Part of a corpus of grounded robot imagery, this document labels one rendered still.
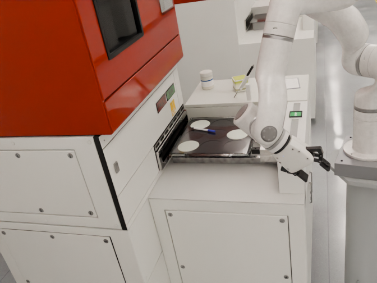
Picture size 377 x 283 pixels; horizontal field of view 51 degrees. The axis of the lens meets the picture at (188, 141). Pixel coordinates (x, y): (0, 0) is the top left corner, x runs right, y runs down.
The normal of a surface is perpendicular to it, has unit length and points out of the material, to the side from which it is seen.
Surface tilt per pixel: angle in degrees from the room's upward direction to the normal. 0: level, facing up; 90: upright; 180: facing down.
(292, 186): 90
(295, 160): 104
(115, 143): 90
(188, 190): 0
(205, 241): 90
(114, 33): 90
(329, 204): 0
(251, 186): 0
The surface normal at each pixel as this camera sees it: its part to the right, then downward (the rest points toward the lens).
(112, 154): 0.95, -0.01
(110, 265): -0.28, 0.49
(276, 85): 0.22, -0.53
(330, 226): -0.17, -0.87
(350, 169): -0.47, 0.48
